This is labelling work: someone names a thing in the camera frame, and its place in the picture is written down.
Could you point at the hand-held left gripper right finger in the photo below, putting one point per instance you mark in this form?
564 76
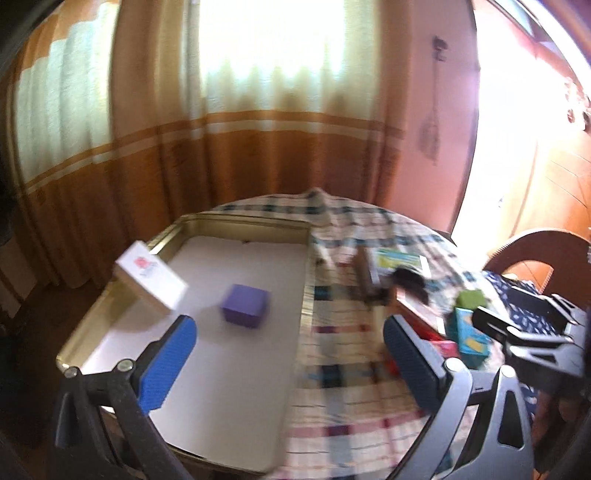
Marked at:
411 364

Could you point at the brown upright box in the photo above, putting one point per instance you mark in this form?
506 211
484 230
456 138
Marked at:
364 272

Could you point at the green box with ball print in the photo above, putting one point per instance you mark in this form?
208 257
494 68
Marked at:
471 300

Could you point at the small red box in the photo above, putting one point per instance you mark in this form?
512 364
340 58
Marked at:
445 348

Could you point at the wall hanging ornament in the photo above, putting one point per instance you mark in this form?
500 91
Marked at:
433 115

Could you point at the wooden wardrobe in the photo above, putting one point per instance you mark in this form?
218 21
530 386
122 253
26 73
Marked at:
563 184

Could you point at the gold metal tray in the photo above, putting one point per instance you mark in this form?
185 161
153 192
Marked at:
231 360

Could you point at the teal box with yellow print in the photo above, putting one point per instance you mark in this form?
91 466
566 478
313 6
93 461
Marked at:
471 344

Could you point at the green yellow clear packet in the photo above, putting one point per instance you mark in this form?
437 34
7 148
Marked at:
399 262

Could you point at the blue patterned cushion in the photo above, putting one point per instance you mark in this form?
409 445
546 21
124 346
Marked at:
503 282

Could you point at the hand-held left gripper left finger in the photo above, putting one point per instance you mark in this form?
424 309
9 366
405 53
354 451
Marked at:
166 364

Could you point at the orange and white curtain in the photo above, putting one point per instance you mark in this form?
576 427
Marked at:
231 161

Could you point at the purple box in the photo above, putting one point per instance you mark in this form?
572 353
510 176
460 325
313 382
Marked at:
246 305

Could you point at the dark metal trinket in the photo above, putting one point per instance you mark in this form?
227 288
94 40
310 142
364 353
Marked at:
408 280

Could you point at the white box with red print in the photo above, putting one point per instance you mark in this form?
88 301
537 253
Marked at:
150 281

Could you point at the checked tablecloth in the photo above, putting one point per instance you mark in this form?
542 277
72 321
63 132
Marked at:
341 369

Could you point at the wooden chair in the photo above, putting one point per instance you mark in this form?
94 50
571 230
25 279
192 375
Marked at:
535 244

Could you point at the orange brown box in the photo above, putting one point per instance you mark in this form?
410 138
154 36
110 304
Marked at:
415 318

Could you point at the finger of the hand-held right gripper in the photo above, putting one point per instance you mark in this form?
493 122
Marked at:
549 304
498 325

